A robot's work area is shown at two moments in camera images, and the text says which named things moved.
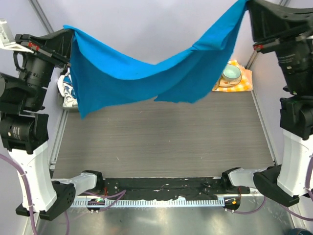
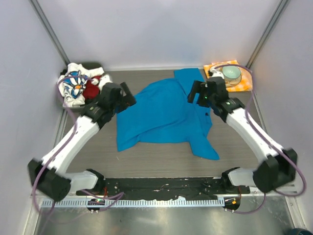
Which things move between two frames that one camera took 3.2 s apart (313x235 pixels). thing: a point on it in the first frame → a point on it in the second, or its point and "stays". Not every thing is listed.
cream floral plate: [225, 82] → [219, 64]
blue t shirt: [193, 76] → [162, 113]
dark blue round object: [300, 231] stays
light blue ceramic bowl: [231, 72] stays
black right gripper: [269, 19] → [200, 87]
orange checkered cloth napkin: [245, 83] stays
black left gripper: [56, 45] → [129, 98]
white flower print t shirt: [66, 89] stays
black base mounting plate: [170, 188] stays
